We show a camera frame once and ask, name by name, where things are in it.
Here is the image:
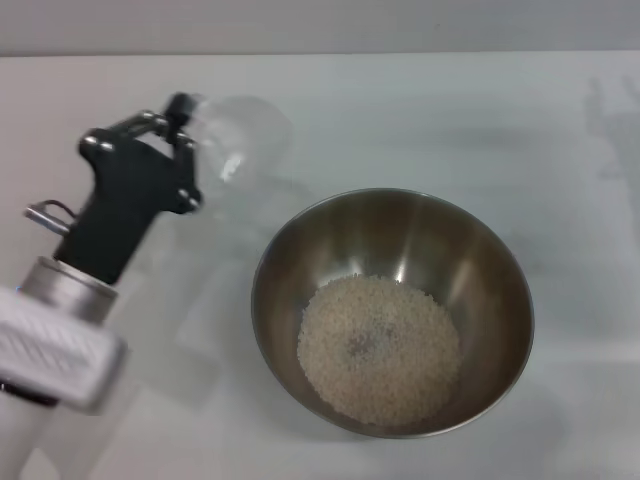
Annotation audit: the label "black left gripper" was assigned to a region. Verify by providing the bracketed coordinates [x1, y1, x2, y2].
[52, 91, 206, 287]

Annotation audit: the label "clear plastic measuring cup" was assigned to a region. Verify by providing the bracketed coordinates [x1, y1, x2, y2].
[191, 93, 295, 202]

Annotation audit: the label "stainless steel mixing bowl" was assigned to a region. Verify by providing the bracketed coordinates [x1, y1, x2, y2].
[250, 187, 536, 442]

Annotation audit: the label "white rice grains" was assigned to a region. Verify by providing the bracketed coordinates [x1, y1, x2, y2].
[297, 275, 463, 428]

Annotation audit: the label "gripper cable plug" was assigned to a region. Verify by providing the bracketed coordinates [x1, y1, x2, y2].
[23, 198, 77, 237]

